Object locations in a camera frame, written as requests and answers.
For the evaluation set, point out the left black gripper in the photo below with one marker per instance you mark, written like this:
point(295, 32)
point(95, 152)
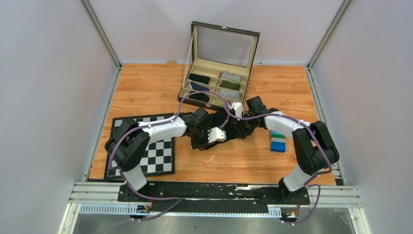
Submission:
point(193, 143)

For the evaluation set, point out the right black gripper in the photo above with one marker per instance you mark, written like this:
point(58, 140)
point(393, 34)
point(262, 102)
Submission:
point(240, 132)

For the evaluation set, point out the black underwear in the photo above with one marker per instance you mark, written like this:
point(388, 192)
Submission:
point(217, 119)

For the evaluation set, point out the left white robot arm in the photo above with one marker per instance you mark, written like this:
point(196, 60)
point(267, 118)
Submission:
point(128, 143)

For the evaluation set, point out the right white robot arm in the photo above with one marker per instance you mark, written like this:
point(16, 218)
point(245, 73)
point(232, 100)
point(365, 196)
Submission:
point(314, 147)

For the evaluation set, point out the black rolled cloth bottom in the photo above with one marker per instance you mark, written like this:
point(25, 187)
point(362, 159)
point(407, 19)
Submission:
point(199, 96)

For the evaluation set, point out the black rolled cloth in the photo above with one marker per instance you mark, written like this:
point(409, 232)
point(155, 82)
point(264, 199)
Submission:
point(199, 78)
point(199, 96)

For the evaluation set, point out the blue green brick stack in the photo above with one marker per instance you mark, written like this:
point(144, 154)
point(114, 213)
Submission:
point(278, 142)

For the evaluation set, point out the striped rolled cloth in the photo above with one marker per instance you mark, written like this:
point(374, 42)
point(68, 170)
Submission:
point(230, 94)

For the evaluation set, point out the navy rolled cloth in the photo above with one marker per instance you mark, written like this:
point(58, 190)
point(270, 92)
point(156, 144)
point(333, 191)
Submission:
point(197, 87)

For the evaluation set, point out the black rolled cloth top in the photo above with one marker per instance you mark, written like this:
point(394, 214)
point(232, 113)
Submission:
point(199, 78)

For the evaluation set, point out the olive green rolled cloth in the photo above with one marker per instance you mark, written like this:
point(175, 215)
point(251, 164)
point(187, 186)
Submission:
point(230, 85)

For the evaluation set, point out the black white checkerboard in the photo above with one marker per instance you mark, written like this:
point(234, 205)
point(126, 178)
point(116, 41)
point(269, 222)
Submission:
point(159, 157)

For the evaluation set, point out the grey rolled cloth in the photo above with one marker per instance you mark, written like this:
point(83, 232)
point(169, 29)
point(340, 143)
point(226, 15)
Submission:
point(230, 76)

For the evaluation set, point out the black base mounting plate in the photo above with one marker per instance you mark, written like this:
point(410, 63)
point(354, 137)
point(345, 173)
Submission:
point(211, 197)

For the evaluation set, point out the black compartment storage box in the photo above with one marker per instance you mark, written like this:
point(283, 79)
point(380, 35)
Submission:
point(215, 49)

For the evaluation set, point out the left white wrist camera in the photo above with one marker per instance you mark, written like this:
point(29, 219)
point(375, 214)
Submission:
point(216, 134)

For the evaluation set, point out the aluminium frame rail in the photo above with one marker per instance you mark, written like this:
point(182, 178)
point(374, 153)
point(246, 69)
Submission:
point(101, 198)

